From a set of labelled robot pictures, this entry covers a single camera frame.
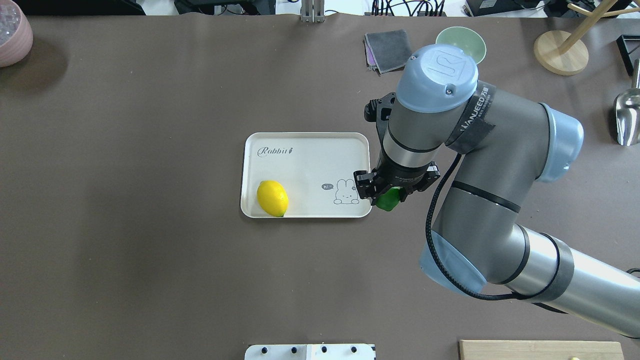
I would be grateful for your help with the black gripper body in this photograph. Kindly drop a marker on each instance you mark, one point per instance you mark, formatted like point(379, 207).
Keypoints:
point(404, 176)

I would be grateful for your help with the green lime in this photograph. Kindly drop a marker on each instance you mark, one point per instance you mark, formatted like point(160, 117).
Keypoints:
point(389, 200)

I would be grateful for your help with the yellow lemon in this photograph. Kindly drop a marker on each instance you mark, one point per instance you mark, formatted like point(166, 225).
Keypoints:
point(273, 198)

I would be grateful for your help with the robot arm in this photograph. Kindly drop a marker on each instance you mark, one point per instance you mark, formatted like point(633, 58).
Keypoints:
point(485, 148)

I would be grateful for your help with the white rabbit tray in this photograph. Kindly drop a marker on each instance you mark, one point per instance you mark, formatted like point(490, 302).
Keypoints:
point(316, 169)

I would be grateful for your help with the grey folded cloth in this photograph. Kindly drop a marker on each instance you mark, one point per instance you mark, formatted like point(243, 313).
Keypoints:
point(387, 51)

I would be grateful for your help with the green bowl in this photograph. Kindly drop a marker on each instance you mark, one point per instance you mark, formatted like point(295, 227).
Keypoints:
point(466, 39)

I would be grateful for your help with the wooden cutting board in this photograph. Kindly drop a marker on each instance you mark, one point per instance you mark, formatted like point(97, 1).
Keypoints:
point(539, 350)

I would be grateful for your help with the wooden cup stand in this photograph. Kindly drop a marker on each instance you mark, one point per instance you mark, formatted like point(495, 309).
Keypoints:
point(564, 53)

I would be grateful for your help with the metal scoop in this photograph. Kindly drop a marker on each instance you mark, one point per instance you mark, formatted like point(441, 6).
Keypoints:
point(627, 111)

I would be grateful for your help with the pink bowl with ice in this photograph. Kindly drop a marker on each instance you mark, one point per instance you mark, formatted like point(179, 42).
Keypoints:
point(16, 36)

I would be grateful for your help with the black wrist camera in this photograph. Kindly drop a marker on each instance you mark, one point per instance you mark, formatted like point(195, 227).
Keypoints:
point(379, 111)

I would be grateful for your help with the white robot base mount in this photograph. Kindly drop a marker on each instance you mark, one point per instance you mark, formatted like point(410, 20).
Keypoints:
point(312, 351)

